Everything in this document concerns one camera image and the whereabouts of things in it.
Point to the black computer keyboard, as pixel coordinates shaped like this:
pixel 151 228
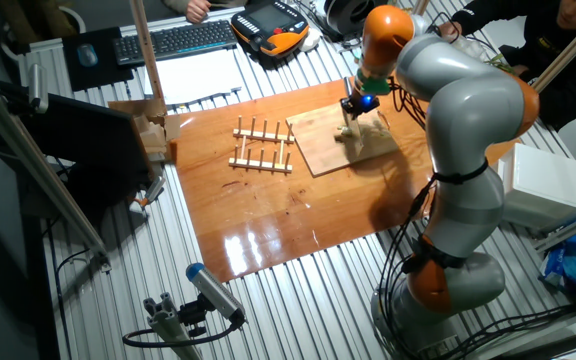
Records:
pixel 178 40

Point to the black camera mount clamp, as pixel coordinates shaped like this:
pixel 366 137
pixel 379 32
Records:
pixel 193 315

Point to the green wrist flange adapter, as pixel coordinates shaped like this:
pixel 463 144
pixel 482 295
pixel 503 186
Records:
pixel 373 86

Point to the aluminium frame strut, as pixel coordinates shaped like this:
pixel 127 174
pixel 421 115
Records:
pixel 33 165

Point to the green scallion bunch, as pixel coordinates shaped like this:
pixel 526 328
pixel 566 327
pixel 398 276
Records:
pixel 503 64

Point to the black flat monitor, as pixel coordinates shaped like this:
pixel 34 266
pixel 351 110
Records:
pixel 88 135

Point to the right hand of black-jacket person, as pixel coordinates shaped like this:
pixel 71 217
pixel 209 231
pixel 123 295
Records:
pixel 450 30

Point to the white foam box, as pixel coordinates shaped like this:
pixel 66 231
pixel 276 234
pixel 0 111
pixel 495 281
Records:
pixel 543 185

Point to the grey computer mouse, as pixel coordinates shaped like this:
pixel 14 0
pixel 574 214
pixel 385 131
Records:
pixel 87 55

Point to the clear plastic bag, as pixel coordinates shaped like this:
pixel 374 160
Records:
pixel 473 47

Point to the black mouse pad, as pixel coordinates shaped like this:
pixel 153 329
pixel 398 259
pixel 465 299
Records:
pixel 98 75

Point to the wooden frame post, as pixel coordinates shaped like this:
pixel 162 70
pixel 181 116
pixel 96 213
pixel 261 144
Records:
pixel 145 50
pixel 420 6
pixel 568 54

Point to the grey-sleeved forearm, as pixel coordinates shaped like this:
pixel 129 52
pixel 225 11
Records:
pixel 175 5

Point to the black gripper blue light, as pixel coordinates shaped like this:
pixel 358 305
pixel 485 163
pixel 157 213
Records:
pixel 365 102

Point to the left forearm black sleeve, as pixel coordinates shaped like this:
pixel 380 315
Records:
pixel 563 107

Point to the wooden peg dish rack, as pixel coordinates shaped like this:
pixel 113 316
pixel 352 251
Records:
pixel 260 135

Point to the right forearm black sleeve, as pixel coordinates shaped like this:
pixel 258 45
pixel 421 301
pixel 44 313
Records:
pixel 493 17

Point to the black-jacket person torso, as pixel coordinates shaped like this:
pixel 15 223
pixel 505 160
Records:
pixel 558 50

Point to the aluminium extrusion camera stand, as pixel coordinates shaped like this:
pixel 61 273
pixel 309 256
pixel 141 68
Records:
pixel 168 330

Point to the black filament spool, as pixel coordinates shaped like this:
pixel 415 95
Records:
pixel 348 15

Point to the left hand of black-jacket person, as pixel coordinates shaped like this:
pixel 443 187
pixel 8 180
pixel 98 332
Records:
pixel 521 70

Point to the small white rounded object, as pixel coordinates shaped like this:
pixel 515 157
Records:
pixel 310 40

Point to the orange black teach pendant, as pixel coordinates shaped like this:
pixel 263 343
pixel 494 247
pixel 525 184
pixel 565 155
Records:
pixel 268 20

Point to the white scallion stalk piece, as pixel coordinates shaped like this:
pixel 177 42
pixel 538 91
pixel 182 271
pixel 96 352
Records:
pixel 342 134

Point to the hand of grey-sleeved person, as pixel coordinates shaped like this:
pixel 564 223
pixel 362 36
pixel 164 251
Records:
pixel 198 10

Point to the white paper sheet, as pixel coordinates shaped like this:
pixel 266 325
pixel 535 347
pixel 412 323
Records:
pixel 193 75

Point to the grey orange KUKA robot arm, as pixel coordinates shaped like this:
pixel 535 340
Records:
pixel 468 115

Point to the small wooden block stack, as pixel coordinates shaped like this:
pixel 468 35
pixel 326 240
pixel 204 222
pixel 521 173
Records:
pixel 138 107

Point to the aluminium profile bar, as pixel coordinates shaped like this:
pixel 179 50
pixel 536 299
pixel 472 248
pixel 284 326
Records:
pixel 568 230

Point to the small silver camera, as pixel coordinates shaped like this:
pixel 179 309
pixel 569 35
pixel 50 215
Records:
pixel 38 87

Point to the silver camera with blue cap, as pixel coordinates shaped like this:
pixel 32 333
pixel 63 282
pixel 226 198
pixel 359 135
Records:
pixel 213 290

